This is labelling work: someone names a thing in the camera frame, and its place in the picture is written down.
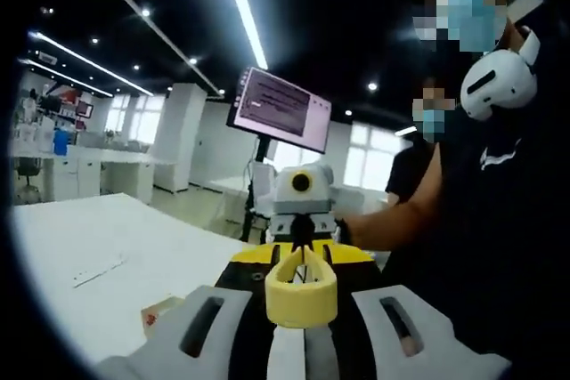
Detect straight ceiling light strip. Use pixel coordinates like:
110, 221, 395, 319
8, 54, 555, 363
219, 0, 270, 71

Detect white square pillar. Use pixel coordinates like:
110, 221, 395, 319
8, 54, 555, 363
153, 82, 208, 194

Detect yellow food tongs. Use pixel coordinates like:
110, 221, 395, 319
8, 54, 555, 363
265, 244, 338, 328

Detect row of white desks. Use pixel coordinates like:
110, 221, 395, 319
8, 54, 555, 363
11, 143, 157, 206

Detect black monitor stand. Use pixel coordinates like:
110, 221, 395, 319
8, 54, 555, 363
240, 135, 273, 243

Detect person in black shirt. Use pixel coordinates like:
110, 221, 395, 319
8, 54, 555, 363
380, 5, 570, 380

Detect cream hexagonal container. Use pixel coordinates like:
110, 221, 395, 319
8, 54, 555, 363
141, 294, 188, 346

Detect white table strip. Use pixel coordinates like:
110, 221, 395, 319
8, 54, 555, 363
71, 254, 131, 289

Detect red wall poster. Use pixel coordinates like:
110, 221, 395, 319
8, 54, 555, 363
44, 88, 95, 119

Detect blue box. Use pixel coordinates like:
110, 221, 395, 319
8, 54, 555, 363
53, 128, 70, 157

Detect white worn device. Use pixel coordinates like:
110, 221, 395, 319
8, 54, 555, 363
460, 28, 542, 122

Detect computer monitor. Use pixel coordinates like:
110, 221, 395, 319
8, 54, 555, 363
225, 66, 333, 155

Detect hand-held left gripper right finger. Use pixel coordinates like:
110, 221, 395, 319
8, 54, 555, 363
319, 241, 514, 380

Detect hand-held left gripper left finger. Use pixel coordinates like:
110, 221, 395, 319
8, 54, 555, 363
95, 241, 282, 380

